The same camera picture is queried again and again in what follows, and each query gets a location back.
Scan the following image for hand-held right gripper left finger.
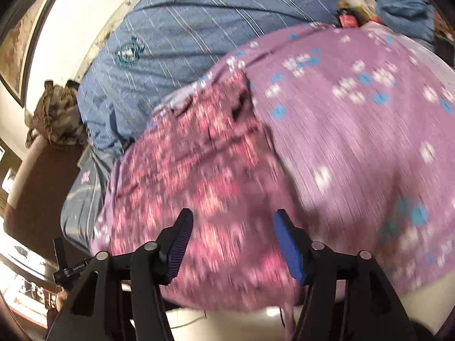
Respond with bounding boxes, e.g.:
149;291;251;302
46;208;194;341

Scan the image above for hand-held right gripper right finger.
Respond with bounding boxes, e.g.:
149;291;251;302
273;209;416;341

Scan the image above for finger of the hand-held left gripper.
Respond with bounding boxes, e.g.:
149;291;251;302
53;238;68;274

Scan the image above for maroon pink floral garment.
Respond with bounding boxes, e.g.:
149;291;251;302
90;73;303;313

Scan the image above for brown wooden furniture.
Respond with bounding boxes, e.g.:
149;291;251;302
3;137;119;267

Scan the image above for purple floral bedsheet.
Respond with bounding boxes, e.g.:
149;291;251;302
90;21;455;292

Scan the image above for beige patterned cloth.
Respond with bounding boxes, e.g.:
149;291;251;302
26;81;88;147

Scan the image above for blue plaid quilt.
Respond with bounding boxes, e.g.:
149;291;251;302
60;0;351;253

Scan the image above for brown bottle with red label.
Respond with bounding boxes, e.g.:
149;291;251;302
336;2;359;29

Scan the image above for blue denim jeans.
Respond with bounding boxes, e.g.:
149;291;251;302
377;0;436;47

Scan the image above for dark framed wall picture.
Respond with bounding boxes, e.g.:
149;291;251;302
0;0;72;109

